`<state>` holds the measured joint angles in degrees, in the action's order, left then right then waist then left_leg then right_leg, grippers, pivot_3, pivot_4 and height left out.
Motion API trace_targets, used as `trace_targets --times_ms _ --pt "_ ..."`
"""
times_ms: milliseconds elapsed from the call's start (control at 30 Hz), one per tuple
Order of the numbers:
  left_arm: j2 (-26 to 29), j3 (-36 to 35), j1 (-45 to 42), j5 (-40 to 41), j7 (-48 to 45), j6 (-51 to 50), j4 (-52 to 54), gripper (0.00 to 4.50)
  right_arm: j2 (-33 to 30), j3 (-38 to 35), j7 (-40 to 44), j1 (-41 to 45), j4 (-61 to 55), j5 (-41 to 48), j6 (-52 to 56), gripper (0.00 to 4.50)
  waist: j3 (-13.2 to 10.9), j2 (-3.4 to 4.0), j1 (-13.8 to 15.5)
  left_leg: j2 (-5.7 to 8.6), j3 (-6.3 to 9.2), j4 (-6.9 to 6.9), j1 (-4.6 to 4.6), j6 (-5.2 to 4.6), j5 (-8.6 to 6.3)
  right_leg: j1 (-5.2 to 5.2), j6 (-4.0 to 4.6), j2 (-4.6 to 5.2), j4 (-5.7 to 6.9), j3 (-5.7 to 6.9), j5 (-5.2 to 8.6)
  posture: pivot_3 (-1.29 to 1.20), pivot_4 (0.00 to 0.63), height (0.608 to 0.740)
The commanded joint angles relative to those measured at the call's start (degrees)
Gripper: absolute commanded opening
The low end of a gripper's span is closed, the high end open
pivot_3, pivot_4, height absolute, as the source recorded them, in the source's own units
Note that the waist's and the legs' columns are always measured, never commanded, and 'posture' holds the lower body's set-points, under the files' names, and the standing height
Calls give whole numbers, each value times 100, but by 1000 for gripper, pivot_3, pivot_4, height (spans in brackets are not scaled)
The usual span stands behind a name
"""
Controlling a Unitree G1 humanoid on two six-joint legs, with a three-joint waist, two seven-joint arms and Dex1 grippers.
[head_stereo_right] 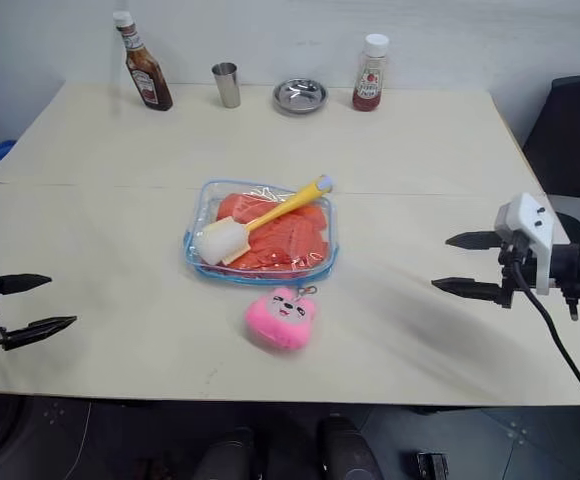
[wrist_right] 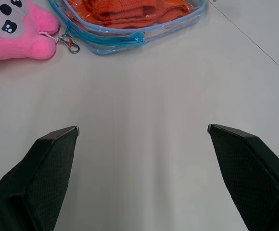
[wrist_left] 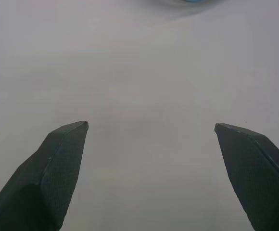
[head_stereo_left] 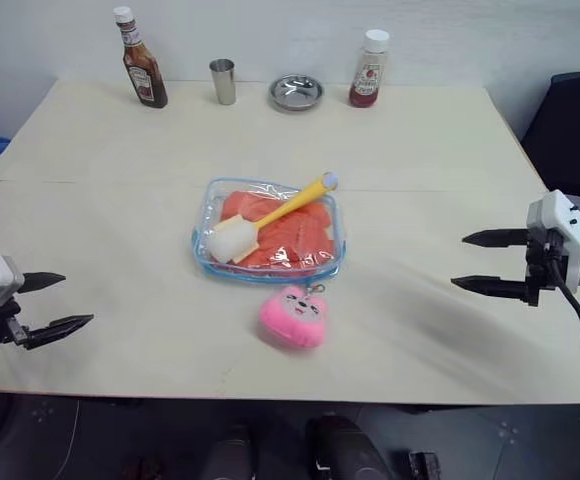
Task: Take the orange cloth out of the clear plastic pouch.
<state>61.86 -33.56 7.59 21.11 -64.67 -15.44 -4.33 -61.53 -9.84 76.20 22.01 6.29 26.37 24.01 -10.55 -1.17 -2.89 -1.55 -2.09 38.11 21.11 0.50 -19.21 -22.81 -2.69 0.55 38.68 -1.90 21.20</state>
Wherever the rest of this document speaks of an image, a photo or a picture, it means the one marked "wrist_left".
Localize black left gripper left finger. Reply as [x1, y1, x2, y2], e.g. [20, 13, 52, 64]
[0, 120, 89, 231]

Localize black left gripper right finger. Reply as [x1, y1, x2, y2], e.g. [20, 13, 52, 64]
[214, 122, 279, 231]

